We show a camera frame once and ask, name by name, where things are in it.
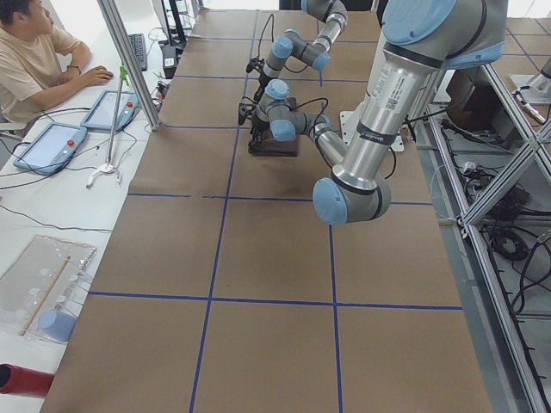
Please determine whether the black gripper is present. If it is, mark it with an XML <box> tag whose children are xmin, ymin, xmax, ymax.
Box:
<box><xmin>251</xmin><ymin>115</ymin><xmax>269</xmax><ymax>149</ymax></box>
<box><xmin>253</xmin><ymin>71</ymin><xmax>272</xmax><ymax>102</ymax></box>

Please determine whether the brown t-shirt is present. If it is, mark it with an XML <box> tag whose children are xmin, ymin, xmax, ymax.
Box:
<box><xmin>248</xmin><ymin>94</ymin><xmax>298</xmax><ymax>157</ymax></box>

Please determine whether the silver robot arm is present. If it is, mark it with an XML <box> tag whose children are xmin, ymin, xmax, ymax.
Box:
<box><xmin>238</xmin><ymin>0</ymin><xmax>508</xmax><ymax>225</ymax></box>
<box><xmin>245</xmin><ymin>0</ymin><xmax>348</xmax><ymax>102</ymax></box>

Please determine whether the black box with label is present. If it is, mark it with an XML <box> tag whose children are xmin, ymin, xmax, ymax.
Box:
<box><xmin>161</xmin><ymin>45</ymin><xmax>178</xmax><ymax>79</ymax></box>

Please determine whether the black keyboard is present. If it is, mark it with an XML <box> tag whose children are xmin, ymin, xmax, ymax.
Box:
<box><xmin>127</xmin><ymin>34</ymin><xmax>148</xmax><ymax>71</ymax></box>

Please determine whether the long reacher grabber stick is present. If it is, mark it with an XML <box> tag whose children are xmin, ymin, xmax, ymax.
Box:
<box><xmin>84</xmin><ymin>64</ymin><xmax>130</xmax><ymax>189</ymax></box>

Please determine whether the far teach pendant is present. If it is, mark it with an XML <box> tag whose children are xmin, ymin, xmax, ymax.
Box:
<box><xmin>81</xmin><ymin>90</ymin><xmax>140</xmax><ymax>132</ymax></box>

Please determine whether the teach pendant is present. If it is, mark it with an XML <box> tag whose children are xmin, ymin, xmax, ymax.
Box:
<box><xmin>13</xmin><ymin>122</ymin><xmax>88</xmax><ymax>176</ymax></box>
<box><xmin>81</xmin><ymin>90</ymin><xmax>140</xmax><ymax>132</ymax></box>

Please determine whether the near teach pendant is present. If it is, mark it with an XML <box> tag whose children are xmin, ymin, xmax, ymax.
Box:
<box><xmin>13</xmin><ymin>122</ymin><xmax>88</xmax><ymax>176</ymax></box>

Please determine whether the person in beige shirt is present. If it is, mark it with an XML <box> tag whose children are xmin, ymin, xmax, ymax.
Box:
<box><xmin>1</xmin><ymin>1</ymin><xmax>114</xmax><ymax>124</ymax></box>

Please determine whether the clear plastic bag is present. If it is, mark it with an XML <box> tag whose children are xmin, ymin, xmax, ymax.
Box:
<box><xmin>1</xmin><ymin>236</ymin><xmax>96</xmax><ymax>343</ymax></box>

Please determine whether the light blue cup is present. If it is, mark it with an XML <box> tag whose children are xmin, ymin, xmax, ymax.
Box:
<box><xmin>39</xmin><ymin>311</ymin><xmax>77</xmax><ymax>343</ymax></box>

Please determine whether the wooden stick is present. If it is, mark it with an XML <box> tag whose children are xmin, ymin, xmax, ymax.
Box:
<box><xmin>18</xmin><ymin>256</ymin><xmax>71</xmax><ymax>336</ymax></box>

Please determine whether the red cylinder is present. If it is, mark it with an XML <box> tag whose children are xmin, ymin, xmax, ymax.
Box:
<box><xmin>1</xmin><ymin>364</ymin><xmax>55</xmax><ymax>398</ymax></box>

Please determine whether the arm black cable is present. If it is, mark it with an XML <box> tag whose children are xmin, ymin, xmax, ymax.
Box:
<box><xmin>240</xmin><ymin>96</ymin><xmax>332</xmax><ymax>143</ymax></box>
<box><xmin>253</xmin><ymin>13</ymin><xmax>276</xmax><ymax>61</ymax></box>

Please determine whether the aluminium frame post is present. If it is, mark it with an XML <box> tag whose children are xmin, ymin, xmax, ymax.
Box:
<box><xmin>97</xmin><ymin>0</ymin><xmax>161</xmax><ymax>131</ymax></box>

